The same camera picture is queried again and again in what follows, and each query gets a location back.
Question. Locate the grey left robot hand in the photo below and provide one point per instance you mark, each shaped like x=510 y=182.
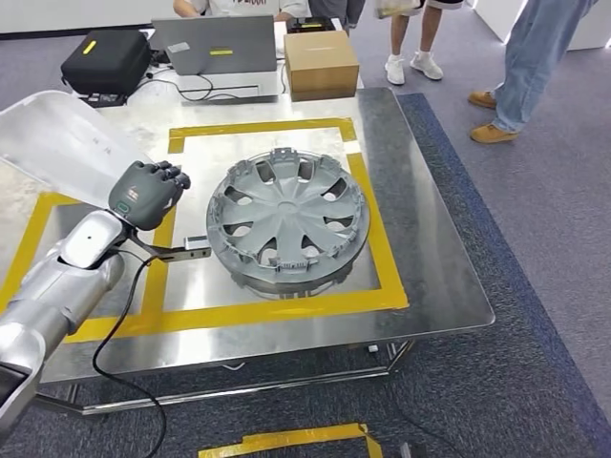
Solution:
x=143 y=196

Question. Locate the white plastic part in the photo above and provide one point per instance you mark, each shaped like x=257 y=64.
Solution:
x=62 y=145

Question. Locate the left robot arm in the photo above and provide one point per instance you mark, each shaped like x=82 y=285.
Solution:
x=57 y=284

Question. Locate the stainless steel workbench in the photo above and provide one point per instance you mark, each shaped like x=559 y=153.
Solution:
x=420 y=221

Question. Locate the black bag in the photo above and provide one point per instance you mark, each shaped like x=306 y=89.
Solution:
x=107 y=63

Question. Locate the grey plastic wheel hubcap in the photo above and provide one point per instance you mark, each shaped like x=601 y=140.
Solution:
x=286 y=215

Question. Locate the white table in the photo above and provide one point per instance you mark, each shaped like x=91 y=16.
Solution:
x=280 y=47

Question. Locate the brown cardboard box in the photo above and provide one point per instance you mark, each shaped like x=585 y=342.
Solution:
x=319 y=63

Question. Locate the black device yellow label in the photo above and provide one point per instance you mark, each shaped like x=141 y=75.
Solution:
x=310 y=25

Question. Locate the yellow floor tape marking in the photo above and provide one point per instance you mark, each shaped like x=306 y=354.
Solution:
x=296 y=437

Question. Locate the person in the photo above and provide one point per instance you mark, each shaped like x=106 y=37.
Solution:
x=529 y=63
x=339 y=9
x=424 y=38

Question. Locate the clear plastic bag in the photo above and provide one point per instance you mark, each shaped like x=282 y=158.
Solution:
x=396 y=7

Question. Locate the dark robot foot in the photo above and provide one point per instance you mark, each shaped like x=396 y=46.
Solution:
x=413 y=451

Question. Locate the dark grey floor mat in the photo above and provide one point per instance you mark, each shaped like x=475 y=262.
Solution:
x=477 y=379

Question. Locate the white display platform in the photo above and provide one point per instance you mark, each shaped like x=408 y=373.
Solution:
x=587 y=31

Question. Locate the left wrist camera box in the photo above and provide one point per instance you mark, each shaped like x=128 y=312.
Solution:
x=191 y=248

